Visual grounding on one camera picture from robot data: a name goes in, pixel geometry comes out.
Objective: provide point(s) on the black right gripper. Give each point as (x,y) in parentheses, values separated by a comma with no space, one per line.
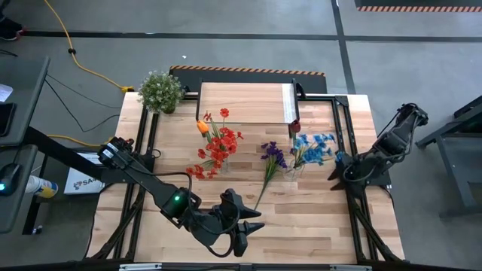
(357,169)

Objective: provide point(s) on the black hazard-striped floor mat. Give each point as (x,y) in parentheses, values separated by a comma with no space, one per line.
(414,3)
(309,81)

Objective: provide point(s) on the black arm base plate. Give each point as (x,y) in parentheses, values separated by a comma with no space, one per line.
(384,180)

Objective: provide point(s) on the black metal side table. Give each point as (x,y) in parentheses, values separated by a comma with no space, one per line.
(452,169)

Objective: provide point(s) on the dark red artificial tulip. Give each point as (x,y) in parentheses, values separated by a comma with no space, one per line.
(294,126)

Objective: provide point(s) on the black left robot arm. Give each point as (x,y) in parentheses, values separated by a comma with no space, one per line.
(150,184)

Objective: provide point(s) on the white paper sheet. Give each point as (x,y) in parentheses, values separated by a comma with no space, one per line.
(4,92)

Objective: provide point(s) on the silver aluminium bracket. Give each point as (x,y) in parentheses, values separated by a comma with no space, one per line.
(350,268)
(139,267)

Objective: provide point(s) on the black computer mouse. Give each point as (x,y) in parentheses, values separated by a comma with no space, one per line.
(9,177)

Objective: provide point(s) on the potted green plant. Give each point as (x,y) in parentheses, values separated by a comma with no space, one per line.
(160,92)

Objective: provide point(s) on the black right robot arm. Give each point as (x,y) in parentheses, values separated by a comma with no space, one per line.
(395,139)

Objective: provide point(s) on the wooden shelf black metal frame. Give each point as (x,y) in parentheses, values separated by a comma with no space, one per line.
(244,101)

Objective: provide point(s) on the orange artificial tulip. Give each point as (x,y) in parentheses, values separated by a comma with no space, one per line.
(202,126)

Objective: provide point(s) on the dark grey desk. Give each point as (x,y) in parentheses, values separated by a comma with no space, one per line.
(26,94)

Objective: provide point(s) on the red artificial flower bunch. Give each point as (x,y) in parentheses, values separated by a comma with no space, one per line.
(222,145)

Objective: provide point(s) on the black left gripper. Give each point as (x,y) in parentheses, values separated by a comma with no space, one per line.
(229,222)

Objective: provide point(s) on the purple artificial flower bunch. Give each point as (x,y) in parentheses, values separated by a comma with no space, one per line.
(274,154)

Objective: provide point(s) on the person's shoe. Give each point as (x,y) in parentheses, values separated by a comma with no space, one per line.
(9,30)

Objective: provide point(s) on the black support beam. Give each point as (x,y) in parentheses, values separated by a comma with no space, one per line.
(56,150)

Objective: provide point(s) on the black phone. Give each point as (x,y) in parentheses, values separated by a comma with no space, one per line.
(7,118)

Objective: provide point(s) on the white and yellow spray can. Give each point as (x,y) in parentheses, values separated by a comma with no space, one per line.
(41,187)

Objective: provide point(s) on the blue artificial flower bunch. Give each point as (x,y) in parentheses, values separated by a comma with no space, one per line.
(312,150)

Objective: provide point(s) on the white box with logo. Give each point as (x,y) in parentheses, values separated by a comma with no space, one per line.
(81,184)

